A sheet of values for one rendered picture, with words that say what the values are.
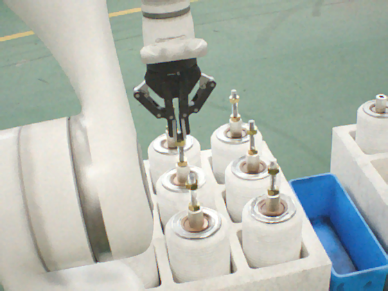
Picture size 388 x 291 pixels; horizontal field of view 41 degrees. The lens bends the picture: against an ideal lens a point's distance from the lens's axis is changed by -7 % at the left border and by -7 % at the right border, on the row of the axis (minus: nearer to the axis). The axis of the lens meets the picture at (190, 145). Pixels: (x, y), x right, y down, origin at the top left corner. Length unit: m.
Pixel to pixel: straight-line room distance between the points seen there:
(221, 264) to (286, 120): 0.83
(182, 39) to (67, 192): 0.50
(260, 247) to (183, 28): 0.35
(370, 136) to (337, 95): 0.65
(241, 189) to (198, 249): 0.16
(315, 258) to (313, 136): 0.70
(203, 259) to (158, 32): 0.33
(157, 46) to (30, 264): 0.48
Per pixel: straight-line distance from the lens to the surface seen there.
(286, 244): 0.84
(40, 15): 0.36
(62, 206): 0.30
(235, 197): 0.93
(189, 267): 0.83
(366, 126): 1.12
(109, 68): 0.33
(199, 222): 0.81
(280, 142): 1.49
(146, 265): 0.83
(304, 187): 1.16
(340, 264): 1.12
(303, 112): 1.64
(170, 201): 0.90
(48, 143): 0.31
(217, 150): 1.02
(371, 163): 1.10
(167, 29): 0.77
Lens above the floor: 0.77
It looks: 31 degrees down
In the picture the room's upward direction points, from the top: 6 degrees counter-clockwise
